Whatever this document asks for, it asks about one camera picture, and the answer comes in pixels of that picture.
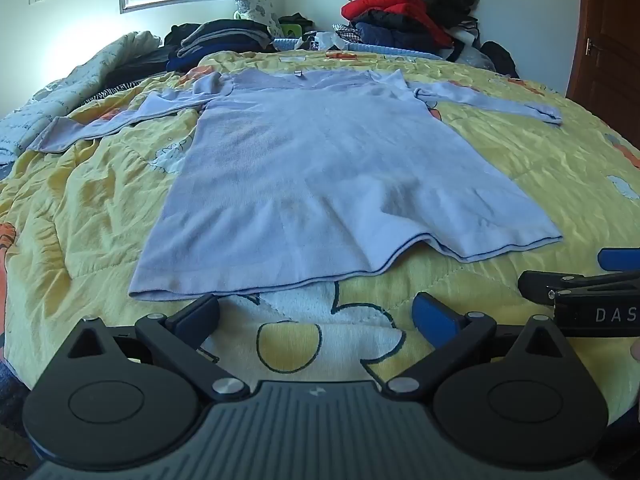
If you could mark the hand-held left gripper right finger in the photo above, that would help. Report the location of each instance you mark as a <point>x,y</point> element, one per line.
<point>432,315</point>

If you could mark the person's right hand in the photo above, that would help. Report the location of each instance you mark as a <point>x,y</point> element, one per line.
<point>636,348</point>

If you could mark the white crumpled cloth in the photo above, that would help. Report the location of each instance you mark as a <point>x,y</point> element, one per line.
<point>322,40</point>

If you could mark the pile of dark folded clothes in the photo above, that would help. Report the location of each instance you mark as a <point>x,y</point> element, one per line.
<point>220,35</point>

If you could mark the zebra striped cloth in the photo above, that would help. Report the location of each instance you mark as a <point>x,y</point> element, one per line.
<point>107,92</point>

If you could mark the lavender long-sleeved shirt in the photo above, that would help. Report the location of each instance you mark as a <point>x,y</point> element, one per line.
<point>320,160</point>

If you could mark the checked cloth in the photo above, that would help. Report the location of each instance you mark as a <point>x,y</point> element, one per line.
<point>347,34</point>

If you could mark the black bag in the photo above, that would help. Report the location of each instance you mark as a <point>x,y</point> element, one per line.
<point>500,57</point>

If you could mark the pile of white grey clothes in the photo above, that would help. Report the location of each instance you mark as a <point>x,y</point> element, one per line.
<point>465,42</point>

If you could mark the green plastic chair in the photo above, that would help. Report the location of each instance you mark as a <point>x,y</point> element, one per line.
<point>290,31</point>

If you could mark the white printed quilt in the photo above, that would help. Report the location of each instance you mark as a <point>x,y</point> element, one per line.
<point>75,80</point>

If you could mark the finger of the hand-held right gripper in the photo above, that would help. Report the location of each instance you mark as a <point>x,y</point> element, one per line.
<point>620,260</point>
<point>545,284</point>

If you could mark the navy jacket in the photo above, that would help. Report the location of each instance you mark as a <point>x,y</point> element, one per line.
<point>390,35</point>

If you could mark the floral pillow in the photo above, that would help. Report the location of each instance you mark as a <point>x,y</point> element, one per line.
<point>255,10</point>

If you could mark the red jacket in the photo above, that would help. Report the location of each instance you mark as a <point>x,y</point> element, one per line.
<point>390,2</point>

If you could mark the yellow printed quilt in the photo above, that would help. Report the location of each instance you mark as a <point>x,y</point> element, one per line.
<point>500,170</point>

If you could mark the wooden door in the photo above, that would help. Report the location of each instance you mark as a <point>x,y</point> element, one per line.
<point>610,35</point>

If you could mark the light blue knitted blanket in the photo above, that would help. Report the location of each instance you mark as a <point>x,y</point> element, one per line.
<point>380,50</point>

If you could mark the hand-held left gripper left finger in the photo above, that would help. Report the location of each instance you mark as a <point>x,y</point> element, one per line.
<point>200,312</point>

